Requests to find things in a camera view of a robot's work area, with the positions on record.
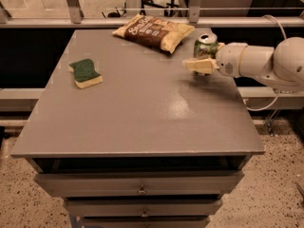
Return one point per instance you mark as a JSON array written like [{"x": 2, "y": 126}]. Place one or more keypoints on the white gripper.
[{"x": 228, "y": 61}]

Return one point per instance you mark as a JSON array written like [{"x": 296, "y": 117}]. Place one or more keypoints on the green soda can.
[{"x": 206, "y": 45}]

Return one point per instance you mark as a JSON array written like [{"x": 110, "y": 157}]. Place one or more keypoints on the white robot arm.
[{"x": 280, "y": 67}]

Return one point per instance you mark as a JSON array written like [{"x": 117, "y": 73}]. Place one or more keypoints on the green and yellow sponge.
[{"x": 85, "y": 74}]

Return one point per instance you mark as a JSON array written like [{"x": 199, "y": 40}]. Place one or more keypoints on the brown chip bag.
[{"x": 154, "y": 32}]

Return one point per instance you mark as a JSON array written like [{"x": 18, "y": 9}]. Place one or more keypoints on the grey drawer cabinet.
[{"x": 148, "y": 115}]

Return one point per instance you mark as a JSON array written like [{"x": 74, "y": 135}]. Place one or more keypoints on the top grey drawer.
[{"x": 139, "y": 184}]

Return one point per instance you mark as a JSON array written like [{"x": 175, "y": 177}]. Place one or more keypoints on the grey drawer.
[
  {"x": 143, "y": 207},
  {"x": 139, "y": 184},
  {"x": 160, "y": 222}
]

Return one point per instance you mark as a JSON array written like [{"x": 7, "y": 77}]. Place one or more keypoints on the metal window railing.
[{"x": 113, "y": 13}]

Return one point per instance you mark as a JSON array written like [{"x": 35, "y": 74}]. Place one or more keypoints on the middle grey drawer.
[{"x": 143, "y": 207}]

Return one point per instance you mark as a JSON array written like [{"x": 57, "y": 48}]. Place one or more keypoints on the bottom grey drawer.
[{"x": 160, "y": 222}]

